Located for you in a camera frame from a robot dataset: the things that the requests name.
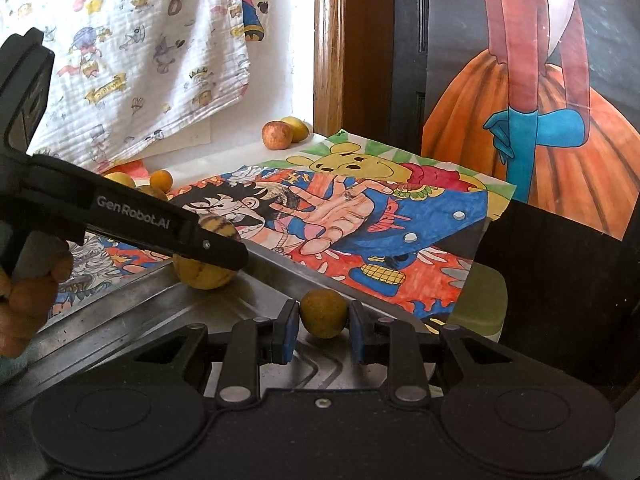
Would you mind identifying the small olive brown fruit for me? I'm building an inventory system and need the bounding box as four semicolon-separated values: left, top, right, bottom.
299;289;348;339

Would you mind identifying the large striped pepino melon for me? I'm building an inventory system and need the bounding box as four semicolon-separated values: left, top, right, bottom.
172;214;241;290

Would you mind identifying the person's left hand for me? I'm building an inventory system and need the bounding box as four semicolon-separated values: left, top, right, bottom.
0;232;74;358

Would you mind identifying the yellow lemon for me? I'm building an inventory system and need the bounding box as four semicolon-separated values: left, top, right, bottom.
105;172;136;188

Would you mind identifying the pale green plastic stool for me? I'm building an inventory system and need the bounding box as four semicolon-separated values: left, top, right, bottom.
448;262;508;342

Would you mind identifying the orange boy drawing sheet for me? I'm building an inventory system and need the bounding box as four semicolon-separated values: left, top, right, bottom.
103;159;149;180

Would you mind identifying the small striped brown fruit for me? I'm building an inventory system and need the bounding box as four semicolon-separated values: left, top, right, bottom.
136;185;168;202

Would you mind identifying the colourful anime drawing sheet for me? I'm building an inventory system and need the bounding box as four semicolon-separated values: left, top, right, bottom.
49;129;518;334

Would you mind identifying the small orange behind lemon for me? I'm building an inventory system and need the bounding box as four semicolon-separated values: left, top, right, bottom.
149;170;174;194

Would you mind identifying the grey metal baking tray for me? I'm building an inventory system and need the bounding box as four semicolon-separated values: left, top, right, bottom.
1;243;426;413

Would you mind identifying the white cartoon print cloth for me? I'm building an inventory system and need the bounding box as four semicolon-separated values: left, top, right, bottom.
1;0;268;172

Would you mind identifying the yellow fruit behind apple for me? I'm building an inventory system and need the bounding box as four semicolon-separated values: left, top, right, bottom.
281;116;309;143

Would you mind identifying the orange dress girl poster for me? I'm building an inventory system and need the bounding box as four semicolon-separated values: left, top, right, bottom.
421;0;639;240

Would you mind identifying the red apple at wall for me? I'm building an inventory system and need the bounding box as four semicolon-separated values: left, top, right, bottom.
262;122;293;151

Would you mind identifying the brown wooden door frame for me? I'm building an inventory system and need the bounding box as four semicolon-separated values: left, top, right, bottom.
314;0;395;141

